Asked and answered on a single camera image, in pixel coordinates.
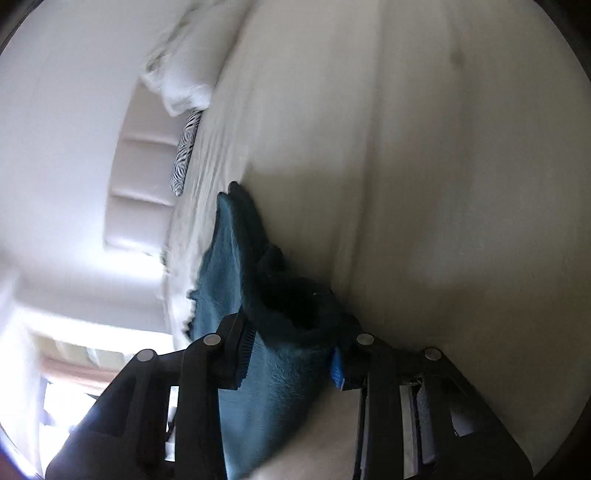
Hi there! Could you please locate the zebra print pillow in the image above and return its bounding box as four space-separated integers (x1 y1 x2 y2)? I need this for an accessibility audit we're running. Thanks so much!
169 110 204 197

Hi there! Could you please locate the bed with beige sheet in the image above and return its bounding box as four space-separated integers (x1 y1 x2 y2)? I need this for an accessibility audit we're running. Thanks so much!
159 0 591 480

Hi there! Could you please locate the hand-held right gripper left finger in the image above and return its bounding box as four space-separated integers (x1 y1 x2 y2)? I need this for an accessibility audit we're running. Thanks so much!
46 314 253 480

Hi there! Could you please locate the beige padded headboard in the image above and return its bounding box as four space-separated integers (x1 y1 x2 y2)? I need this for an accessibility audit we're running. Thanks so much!
104 78 213 254

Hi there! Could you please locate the dark teal knit sweater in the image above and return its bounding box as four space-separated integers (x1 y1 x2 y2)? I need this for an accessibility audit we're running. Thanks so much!
185 181 363 480

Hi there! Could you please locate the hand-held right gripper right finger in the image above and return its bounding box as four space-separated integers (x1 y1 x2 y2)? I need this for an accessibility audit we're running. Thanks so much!
331 318 533 480

